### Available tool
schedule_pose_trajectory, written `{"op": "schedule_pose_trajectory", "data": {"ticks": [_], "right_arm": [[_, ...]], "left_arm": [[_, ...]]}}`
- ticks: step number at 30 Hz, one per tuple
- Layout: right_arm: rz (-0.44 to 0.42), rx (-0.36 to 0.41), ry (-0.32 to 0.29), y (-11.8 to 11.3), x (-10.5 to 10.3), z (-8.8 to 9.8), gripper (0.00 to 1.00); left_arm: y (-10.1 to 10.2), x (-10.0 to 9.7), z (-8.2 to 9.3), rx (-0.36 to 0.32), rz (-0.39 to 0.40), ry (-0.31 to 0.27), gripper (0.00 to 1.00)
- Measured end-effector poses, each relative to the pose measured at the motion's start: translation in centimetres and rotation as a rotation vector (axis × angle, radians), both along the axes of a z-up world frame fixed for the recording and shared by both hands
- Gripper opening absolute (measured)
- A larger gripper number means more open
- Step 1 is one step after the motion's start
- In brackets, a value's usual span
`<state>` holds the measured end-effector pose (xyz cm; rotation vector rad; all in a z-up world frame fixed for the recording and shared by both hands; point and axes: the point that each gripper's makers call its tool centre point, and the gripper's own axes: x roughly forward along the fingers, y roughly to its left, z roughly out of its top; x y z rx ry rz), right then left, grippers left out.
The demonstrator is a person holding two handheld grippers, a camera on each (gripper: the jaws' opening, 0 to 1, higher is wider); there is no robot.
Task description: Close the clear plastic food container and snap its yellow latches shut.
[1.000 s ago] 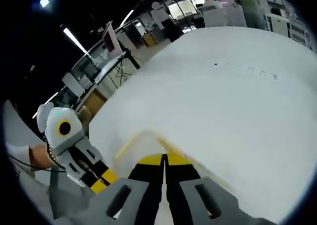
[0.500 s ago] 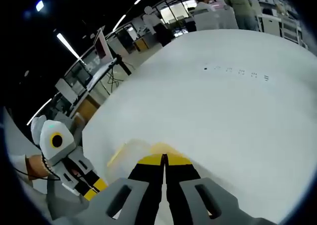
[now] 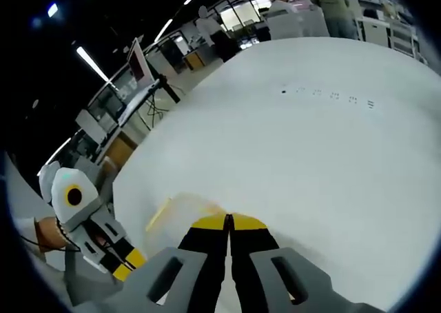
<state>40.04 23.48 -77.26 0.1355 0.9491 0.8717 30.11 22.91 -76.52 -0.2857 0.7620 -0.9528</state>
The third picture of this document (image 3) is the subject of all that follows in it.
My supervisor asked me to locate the person's left hand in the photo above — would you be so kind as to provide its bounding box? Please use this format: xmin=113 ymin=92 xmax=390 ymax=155
xmin=34 ymin=216 xmax=75 ymax=252

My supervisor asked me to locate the black desk stand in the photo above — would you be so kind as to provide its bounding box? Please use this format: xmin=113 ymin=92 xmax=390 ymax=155
xmin=156 ymin=74 xmax=183 ymax=105

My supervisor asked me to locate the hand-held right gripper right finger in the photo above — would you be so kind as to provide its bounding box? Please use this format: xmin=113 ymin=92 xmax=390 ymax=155
xmin=229 ymin=213 xmax=380 ymax=313

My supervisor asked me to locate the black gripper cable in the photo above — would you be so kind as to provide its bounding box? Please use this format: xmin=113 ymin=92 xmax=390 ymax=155
xmin=16 ymin=234 xmax=82 ymax=254

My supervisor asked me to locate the wooden cabinet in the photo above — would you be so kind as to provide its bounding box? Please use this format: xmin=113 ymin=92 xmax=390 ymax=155
xmin=104 ymin=132 xmax=139 ymax=165
xmin=183 ymin=50 xmax=209 ymax=72

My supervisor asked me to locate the white storage shelf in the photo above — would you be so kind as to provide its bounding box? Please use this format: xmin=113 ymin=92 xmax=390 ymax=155
xmin=358 ymin=0 xmax=429 ymax=64

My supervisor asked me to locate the open laptop computer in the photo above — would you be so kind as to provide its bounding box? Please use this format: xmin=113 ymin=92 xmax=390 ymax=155
xmin=118 ymin=37 xmax=162 ymax=125

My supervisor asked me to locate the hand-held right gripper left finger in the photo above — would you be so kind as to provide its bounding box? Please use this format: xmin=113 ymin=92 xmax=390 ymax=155
xmin=103 ymin=213 xmax=231 ymax=313

